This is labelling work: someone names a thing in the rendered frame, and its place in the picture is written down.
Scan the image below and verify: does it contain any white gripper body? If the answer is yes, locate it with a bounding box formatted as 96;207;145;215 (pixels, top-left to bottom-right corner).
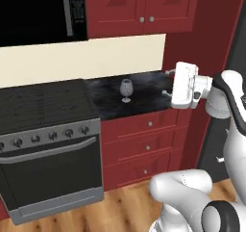
170;61;199;111

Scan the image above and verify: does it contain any clear wine glass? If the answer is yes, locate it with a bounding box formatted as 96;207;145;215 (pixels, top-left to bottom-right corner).
119;78;134;104

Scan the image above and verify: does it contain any red drawer front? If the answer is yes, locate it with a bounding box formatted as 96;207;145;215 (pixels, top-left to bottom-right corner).
102;127;177;167
101;108;180;142
102;151;173;191

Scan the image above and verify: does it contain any red tall cabinet panel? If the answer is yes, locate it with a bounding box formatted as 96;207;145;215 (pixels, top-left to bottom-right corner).
161;0;246;171

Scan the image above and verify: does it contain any red cupboard door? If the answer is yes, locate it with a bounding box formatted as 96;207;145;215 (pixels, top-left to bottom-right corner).
84;0;146;39
143;0;202;36

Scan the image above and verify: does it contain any black and grey stove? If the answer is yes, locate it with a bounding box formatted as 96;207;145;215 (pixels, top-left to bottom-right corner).
0;79;106;226

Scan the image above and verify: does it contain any black oven door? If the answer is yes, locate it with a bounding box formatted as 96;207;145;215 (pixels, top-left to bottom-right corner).
0;135;105;212

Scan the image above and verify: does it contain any black microwave oven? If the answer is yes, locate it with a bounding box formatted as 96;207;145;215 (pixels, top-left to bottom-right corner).
0;0;89;48

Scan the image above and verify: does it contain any grey stove bottom drawer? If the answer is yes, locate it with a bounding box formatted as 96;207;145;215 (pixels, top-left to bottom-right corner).
9;187;106;226

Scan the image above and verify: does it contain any grey microwave handle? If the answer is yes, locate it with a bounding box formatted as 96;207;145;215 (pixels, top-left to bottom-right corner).
61;0;75;38

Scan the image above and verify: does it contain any grey oven door handle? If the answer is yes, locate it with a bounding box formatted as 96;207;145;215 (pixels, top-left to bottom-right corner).
0;136;98;166

